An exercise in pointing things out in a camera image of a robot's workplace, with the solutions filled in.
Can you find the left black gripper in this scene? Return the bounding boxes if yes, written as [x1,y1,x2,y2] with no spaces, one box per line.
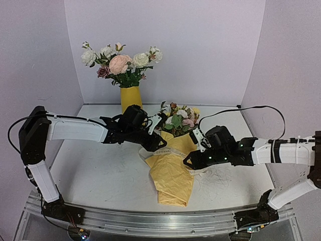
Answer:
[127,126,169,153]

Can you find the cream printed ribbon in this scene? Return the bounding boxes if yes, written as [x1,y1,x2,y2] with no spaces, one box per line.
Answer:
[138,147,210,176]

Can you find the yellow paper bouquet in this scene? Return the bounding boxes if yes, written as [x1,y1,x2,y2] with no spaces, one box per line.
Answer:
[148,102,200,207]

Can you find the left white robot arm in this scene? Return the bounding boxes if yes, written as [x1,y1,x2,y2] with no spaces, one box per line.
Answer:
[7,104,167,224]

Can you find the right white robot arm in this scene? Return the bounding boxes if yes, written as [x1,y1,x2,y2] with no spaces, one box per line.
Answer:
[183,126,320,232]

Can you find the yellow ceramic vase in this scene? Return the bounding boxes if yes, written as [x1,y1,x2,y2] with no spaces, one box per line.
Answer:
[120,86,142,113]

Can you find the white and pink flowers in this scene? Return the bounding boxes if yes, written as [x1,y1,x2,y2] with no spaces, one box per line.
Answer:
[81,41,163,88]

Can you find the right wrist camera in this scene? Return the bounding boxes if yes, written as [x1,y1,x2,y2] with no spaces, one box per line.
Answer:
[189,129,208,152]

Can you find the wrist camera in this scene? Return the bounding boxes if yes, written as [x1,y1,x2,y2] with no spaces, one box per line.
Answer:
[147,114,162,135]
[189,129,208,152]

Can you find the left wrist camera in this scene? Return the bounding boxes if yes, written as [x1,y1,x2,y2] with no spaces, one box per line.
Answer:
[147,114,162,135]

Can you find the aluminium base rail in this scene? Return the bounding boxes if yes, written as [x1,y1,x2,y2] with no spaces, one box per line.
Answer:
[13,192,303,240]

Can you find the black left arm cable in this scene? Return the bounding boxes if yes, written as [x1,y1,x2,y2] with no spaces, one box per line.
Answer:
[7,116,48,154]

